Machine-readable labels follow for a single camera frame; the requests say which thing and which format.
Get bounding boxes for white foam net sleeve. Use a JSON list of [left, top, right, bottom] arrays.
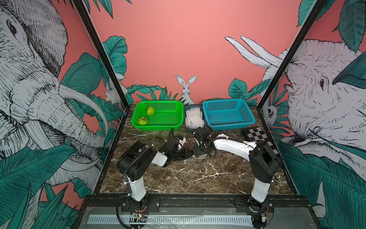
[[196, 154, 207, 160]]

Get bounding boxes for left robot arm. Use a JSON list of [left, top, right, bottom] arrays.
[[116, 128, 193, 202]]

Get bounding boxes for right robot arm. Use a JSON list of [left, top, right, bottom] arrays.
[[193, 127, 280, 213]]

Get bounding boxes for grey bin of foam nets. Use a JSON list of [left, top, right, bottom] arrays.
[[184, 105, 206, 132]]

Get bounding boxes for custard apple green lower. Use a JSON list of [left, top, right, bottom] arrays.
[[138, 116, 148, 126]]

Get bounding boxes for custard apple green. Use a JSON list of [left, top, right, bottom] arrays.
[[146, 106, 155, 116], [138, 116, 148, 126]]

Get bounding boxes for custard apple green upper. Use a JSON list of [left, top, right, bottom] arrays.
[[146, 106, 155, 116]]

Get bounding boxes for teal plastic basket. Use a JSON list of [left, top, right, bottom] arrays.
[[202, 98, 255, 131]]

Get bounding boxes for green plastic basket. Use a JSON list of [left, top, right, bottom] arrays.
[[131, 100, 184, 131]]

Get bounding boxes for checkerboard calibration board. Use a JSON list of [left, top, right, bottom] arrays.
[[242, 127, 280, 156]]

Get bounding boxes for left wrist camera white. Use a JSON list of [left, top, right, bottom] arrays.
[[178, 137, 186, 150]]

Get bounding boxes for black front frame rail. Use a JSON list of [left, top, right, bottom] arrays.
[[81, 193, 311, 214]]

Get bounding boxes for white slotted cable duct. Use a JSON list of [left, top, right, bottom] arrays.
[[85, 214, 254, 227]]

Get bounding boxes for black frame post right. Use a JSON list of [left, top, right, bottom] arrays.
[[256, 0, 327, 110]]

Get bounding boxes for black frame post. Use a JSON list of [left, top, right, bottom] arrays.
[[72, 0, 130, 110], [256, 0, 327, 110]]

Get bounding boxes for black frame post left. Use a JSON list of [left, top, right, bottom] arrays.
[[72, 0, 130, 110]]

